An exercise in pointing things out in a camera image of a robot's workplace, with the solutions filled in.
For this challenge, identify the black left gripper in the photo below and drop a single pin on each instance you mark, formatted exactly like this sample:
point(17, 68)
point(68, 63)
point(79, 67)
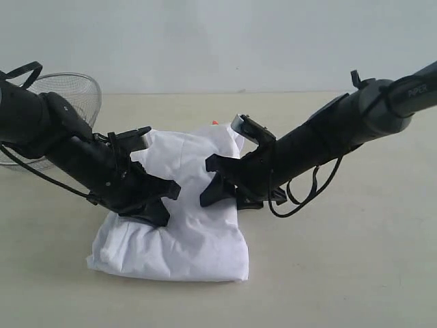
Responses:
point(136, 195)

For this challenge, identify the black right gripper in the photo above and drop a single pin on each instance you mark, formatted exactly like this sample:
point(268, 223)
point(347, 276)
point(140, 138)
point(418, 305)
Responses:
point(251, 180)

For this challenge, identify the white t-shirt red lettering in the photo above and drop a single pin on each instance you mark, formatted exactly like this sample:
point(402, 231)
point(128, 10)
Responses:
point(198, 244)

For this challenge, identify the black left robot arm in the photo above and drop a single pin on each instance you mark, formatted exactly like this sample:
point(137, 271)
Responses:
point(47, 125)

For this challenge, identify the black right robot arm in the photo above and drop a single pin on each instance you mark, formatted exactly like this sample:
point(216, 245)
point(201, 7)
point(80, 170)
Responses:
point(378, 108)

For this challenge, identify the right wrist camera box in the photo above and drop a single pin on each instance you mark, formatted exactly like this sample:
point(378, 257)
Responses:
point(251, 130)

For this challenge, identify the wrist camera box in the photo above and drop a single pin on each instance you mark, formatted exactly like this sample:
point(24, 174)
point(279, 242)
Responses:
point(251, 130)
point(126, 142)

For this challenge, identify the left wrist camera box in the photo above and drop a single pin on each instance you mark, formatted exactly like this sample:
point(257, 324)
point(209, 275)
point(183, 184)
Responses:
point(126, 142)

